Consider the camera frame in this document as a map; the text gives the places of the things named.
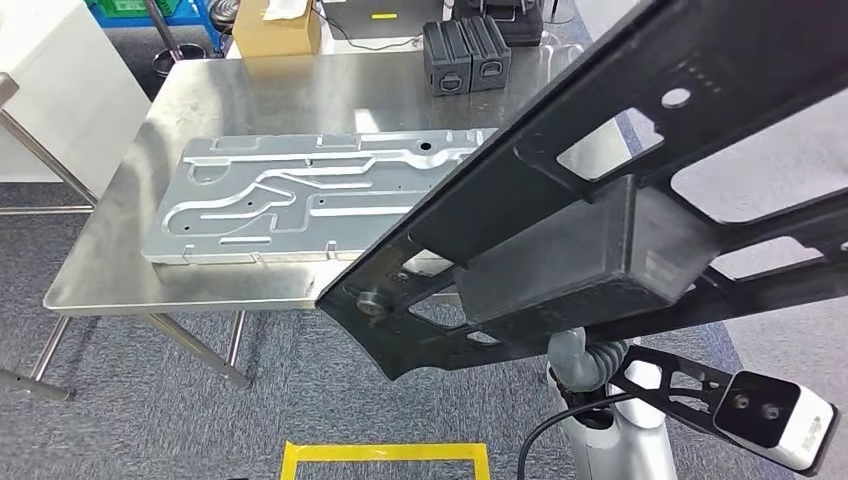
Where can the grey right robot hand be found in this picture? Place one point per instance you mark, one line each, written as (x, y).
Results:
(586, 364)

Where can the long black plastic panel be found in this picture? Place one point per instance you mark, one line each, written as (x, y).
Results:
(563, 265)

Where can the stainless steel workbench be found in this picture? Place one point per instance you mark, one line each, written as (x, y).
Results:
(119, 265)

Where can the black ribbed battery case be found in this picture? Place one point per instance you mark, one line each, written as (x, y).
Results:
(490, 56)
(447, 60)

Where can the black device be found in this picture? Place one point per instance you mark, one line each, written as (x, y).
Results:
(523, 30)

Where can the embossed silver metal plate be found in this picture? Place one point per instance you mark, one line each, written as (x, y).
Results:
(265, 199)

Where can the grey case with yellow label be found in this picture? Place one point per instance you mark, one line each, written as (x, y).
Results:
(397, 26)

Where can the brown cardboard box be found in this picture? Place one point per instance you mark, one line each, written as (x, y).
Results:
(272, 36)

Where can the chrome stanchion base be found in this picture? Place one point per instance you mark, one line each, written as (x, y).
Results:
(224, 13)

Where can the stanchion with black base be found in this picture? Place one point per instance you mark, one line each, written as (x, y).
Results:
(162, 26)

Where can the blue plastic tray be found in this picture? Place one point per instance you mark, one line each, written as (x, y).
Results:
(132, 22)

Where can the green plastic crate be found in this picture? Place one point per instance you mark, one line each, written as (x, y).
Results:
(126, 6)

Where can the white cabinet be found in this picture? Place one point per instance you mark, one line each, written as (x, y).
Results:
(66, 99)

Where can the stainless steel table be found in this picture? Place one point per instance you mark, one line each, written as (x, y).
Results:
(6, 89)

